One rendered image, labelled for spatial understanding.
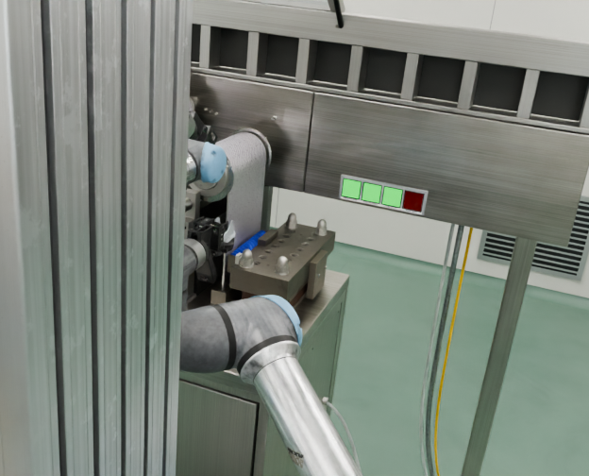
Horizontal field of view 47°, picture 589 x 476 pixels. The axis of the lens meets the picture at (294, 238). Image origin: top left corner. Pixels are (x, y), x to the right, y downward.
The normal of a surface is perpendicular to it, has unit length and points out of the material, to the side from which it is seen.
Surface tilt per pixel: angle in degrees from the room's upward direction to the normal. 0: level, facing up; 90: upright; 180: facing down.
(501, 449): 0
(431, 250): 90
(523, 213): 90
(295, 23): 90
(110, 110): 90
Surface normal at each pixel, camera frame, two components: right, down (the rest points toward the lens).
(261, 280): -0.35, 0.32
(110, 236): 0.97, 0.17
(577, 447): 0.10, -0.92
